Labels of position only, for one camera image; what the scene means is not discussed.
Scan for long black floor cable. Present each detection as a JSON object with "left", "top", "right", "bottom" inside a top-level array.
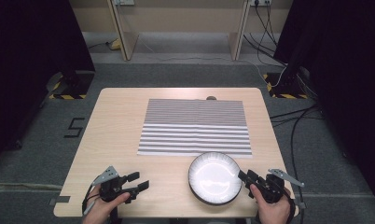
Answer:
[{"left": 289, "top": 106, "right": 305, "bottom": 224}]

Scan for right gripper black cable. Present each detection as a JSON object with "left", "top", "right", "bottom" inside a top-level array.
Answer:
[{"left": 282, "top": 188, "right": 298, "bottom": 224}]

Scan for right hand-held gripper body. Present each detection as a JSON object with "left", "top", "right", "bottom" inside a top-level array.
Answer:
[{"left": 249, "top": 168, "right": 305, "bottom": 205}]

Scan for person's left hand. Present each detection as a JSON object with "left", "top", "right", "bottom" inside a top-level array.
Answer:
[{"left": 81, "top": 186, "right": 132, "bottom": 224}]

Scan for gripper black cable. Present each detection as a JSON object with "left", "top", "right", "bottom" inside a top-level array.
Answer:
[
  {"left": 81, "top": 184, "right": 102, "bottom": 217},
  {"left": 282, "top": 188, "right": 298, "bottom": 224}
]

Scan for hazard-striped stand base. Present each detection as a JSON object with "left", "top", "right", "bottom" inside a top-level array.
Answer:
[
  {"left": 262, "top": 72, "right": 311, "bottom": 100},
  {"left": 46, "top": 70, "right": 96, "bottom": 101}
]

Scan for white plate with dark rim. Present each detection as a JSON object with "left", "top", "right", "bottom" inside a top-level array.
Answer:
[{"left": 187, "top": 151, "right": 243, "bottom": 206}]

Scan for black curtain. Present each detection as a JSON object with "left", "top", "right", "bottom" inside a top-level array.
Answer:
[
  {"left": 272, "top": 0, "right": 375, "bottom": 213},
  {"left": 0, "top": 0, "right": 96, "bottom": 167}
]

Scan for yellow floor object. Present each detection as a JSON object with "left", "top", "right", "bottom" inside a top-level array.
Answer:
[{"left": 109, "top": 37, "right": 122, "bottom": 51}]

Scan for black cables from socket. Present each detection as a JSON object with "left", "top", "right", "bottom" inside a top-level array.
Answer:
[{"left": 243, "top": 2, "right": 288, "bottom": 67}]

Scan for wooden desk side panel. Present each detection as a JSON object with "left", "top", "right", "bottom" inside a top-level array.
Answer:
[
  {"left": 106, "top": 0, "right": 140, "bottom": 62},
  {"left": 227, "top": 0, "right": 251, "bottom": 62}
]

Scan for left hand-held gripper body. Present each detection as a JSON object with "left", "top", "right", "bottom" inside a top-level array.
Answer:
[{"left": 91, "top": 165, "right": 140, "bottom": 205}]

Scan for grey white striped placemat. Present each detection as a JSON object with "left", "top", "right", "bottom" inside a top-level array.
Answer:
[{"left": 136, "top": 98, "right": 254, "bottom": 160}]

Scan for thin black floor cable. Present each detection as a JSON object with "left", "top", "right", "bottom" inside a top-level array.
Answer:
[{"left": 88, "top": 39, "right": 115, "bottom": 50}]

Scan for person's right hand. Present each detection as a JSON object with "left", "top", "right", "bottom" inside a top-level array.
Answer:
[{"left": 250, "top": 183, "right": 292, "bottom": 224}]

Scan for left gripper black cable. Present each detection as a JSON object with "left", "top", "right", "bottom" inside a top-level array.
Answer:
[{"left": 81, "top": 184, "right": 102, "bottom": 217}]

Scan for white floor cable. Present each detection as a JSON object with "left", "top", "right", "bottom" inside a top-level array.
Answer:
[{"left": 135, "top": 34, "right": 289, "bottom": 89}]

